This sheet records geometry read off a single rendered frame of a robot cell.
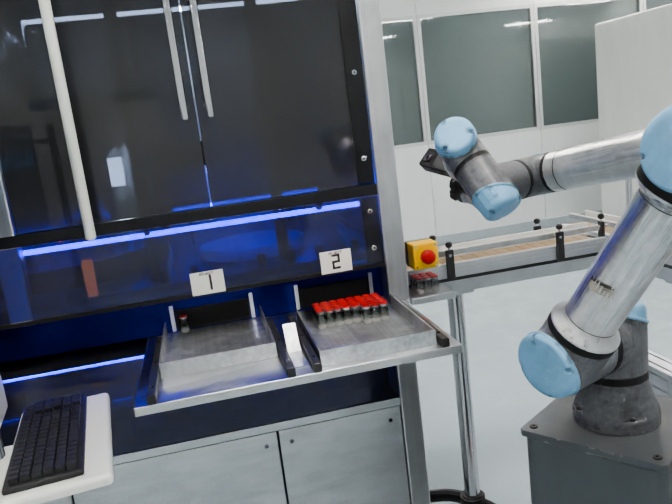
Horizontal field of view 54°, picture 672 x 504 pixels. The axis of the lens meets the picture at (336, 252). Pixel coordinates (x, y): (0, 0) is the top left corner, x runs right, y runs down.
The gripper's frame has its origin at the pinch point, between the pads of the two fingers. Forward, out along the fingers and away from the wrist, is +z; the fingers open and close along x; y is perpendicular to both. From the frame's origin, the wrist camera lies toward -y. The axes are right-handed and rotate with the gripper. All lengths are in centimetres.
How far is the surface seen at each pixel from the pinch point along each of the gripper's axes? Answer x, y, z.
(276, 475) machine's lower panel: -88, -12, 34
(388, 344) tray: -38.7, 5.0, -4.6
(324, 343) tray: -47.2, -9.8, 2.1
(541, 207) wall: 146, -89, 548
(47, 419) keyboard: -93, -45, -23
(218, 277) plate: -50, -45, 4
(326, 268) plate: -32.3, -26.6, 17.6
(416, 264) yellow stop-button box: -17.8, -10.0, 29.4
